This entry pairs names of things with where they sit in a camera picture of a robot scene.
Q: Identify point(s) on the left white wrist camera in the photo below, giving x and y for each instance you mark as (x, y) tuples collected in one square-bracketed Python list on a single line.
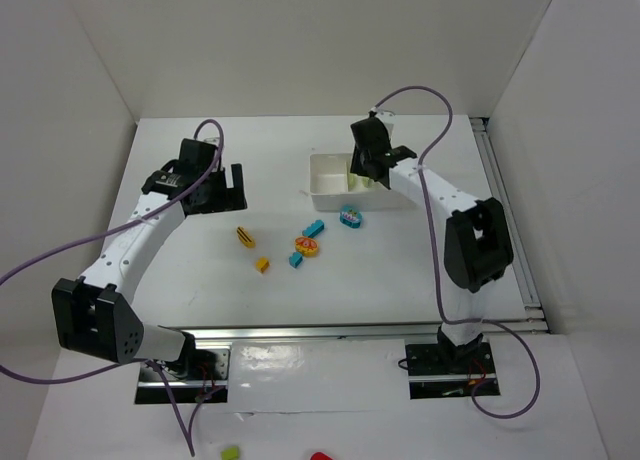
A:
[(212, 140)]

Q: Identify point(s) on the green lego brick foreground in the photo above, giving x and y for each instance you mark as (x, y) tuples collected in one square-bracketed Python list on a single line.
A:
[(230, 453)]

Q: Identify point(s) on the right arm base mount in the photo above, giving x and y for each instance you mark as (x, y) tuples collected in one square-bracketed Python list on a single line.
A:
[(431, 375)]

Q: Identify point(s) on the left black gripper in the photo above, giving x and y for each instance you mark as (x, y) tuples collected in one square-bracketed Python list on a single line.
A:
[(232, 192)]

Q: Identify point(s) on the small teal lego brick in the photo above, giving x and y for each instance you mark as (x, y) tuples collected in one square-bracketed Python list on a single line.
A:
[(295, 259)]

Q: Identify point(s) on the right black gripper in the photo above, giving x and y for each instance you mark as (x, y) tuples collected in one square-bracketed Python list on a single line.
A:
[(364, 165)]

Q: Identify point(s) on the small orange lego brick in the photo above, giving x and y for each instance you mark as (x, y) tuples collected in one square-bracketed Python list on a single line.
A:
[(262, 264)]

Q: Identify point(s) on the orange butterfly lego brick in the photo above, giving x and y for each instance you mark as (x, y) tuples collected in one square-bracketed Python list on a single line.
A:
[(306, 246)]

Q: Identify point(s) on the teal frog lego brick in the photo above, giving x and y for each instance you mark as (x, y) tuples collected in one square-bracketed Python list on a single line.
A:
[(350, 217)]

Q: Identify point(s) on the aluminium rail front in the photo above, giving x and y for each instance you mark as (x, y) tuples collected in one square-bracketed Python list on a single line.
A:
[(322, 332)]

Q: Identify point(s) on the teal long lego brick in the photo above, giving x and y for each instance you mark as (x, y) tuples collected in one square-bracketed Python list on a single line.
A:
[(314, 229)]

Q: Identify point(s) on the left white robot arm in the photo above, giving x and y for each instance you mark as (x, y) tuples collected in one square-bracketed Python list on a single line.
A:
[(93, 312)]

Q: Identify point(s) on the red object foreground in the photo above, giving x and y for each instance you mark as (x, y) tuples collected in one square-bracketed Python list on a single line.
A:
[(320, 456)]

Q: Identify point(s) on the lime green lego brick bottom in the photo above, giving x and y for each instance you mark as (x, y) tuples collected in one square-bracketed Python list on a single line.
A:
[(355, 182)]

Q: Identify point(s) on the white three-compartment tray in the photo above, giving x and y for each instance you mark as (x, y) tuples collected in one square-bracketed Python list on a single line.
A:
[(329, 190)]

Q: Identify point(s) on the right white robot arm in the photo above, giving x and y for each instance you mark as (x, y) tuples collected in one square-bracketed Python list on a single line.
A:
[(470, 237)]

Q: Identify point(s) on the yellow striped bee lego brick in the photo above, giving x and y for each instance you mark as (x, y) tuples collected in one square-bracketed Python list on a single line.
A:
[(245, 237)]

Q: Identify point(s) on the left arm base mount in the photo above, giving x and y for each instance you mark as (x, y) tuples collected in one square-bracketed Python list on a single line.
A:
[(205, 379)]

